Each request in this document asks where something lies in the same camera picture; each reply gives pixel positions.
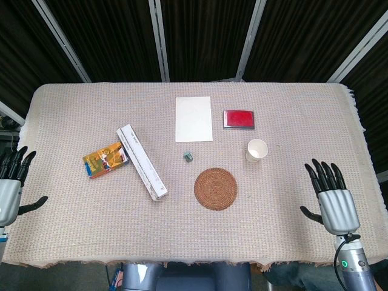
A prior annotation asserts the long white box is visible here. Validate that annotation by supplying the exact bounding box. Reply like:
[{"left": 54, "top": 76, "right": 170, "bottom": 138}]
[{"left": 116, "top": 124, "right": 169, "bottom": 201}]

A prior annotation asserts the beige woven tablecloth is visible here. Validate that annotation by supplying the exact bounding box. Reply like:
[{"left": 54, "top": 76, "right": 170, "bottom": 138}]
[{"left": 0, "top": 82, "right": 385, "bottom": 273}]

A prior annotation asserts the orange colourful card box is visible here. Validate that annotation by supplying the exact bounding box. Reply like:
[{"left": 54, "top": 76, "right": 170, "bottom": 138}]
[{"left": 82, "top": 141, "right": 130, "bottom": 180}]

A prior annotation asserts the white paper cup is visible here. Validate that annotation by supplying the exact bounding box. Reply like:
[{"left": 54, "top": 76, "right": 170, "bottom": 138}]
[{"left": 245, "top": 138, "right": 269, "bottom": 163}]

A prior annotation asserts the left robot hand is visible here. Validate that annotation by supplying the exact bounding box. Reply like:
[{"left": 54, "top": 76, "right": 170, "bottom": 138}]
[{"left": 0, "top": 146, "right": 49, "bottom": 227}]

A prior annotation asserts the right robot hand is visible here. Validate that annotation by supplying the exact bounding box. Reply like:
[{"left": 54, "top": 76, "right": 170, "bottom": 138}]
[{"left": 299, "top": 158, "right": 361, "bottom": 236}]

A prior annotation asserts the white paper sheet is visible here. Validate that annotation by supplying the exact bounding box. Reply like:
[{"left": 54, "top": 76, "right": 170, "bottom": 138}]
[{"left": 175, "top": 96, "right": 214, "bottom": 143}]

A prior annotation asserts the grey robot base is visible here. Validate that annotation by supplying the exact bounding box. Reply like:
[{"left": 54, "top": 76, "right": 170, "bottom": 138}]
[{"left": 120, "top": 262, "right": 252, "bottom": 291}]

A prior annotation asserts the black cable on right wrist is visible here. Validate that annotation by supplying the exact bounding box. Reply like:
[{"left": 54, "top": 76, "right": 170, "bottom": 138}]
[{"left": 333, "top": 235, "right": 361, "bottom": 281}]

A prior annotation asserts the red ink pad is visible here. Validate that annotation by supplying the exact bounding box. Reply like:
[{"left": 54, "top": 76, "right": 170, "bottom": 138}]
[{"left": 222, "top": 109, "right": 256, "bottom": 131}]

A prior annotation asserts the round woven coaster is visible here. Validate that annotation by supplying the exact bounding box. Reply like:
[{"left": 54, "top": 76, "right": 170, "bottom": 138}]
[{"left": 193, "top": 168, "right": 239, "bottom": 210}]

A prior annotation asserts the grey metal frame post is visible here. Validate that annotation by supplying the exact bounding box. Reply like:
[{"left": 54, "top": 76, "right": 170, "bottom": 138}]
[
  {"left": 326, "top": 8, "right": 388, "bottom": 83},
  {"left": 148, "top": 0, "right": 170, "bottom": 82},
  {"left": 235, "top": 0, "right": 267, "bottom": 82},
  {"left": 32, "top": 0, "right": 92, "bottom": 83}
]

